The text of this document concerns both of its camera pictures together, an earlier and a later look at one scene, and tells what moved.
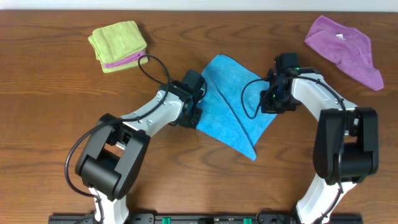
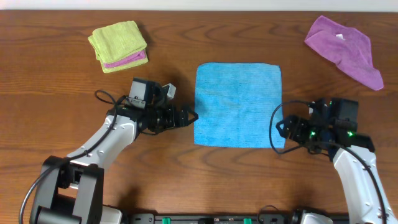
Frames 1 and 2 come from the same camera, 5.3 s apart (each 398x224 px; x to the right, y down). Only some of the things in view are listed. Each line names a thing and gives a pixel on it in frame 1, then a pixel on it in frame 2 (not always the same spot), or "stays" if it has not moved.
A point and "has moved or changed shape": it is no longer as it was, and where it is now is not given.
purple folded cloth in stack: (128, 60) stays
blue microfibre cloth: (232, 112) has moved or changed shape
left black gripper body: (193, 116) → (179, 116)
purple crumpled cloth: (349, 49) stays
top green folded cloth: (117, 40) stays
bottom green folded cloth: (142, 60) stays
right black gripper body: (270, 104) → (292, 129)
